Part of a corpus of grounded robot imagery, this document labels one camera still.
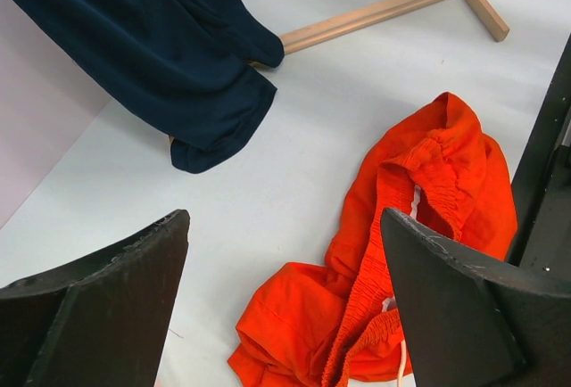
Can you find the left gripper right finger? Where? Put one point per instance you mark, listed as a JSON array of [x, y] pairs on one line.
[[470, 319]]

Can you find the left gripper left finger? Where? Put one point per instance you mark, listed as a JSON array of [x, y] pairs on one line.
[[100, 320]]

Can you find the orange shorts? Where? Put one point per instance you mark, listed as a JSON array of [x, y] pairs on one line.
[[325, 325]]

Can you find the navy blue shorts hanging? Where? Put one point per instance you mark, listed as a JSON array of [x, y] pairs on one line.
[[185, 67]]

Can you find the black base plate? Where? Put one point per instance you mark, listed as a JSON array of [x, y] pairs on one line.
[[541, 185]]

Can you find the wooden clothes rack frame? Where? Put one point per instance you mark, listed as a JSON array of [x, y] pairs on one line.
[[375, 13]]

